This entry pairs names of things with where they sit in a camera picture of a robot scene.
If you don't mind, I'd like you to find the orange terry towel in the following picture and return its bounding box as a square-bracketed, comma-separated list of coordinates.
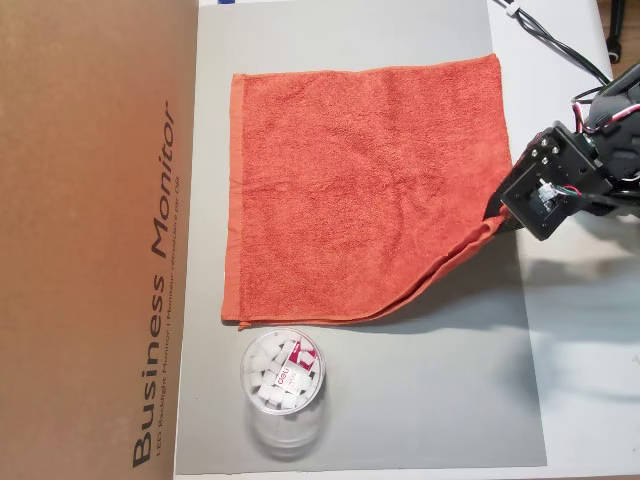
[220, 53, 514, 331]

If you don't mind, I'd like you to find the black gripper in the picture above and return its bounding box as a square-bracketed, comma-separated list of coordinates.
[482, 119, 616, 221]

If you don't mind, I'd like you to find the clear plastic jar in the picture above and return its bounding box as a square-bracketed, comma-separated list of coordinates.
[239, 327, 329, 459]

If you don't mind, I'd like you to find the red white eraser packet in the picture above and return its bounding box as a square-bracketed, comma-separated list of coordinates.
[272, 339, 319, 396]

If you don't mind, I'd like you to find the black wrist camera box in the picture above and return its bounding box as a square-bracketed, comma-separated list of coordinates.
[499, 167, 581, 242]

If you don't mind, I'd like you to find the black cable bundle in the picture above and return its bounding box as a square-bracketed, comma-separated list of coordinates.
[492, 0, 614, 84]

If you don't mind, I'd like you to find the black stand leg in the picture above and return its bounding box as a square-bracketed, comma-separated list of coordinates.
[604, 0, 626, 64]

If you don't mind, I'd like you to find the grey table mat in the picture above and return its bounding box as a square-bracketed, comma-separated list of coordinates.
[174, 0, 549, 474]

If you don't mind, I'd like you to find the brown cardboard monitor box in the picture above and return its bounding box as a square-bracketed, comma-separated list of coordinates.
[0, 0, 201, 480]

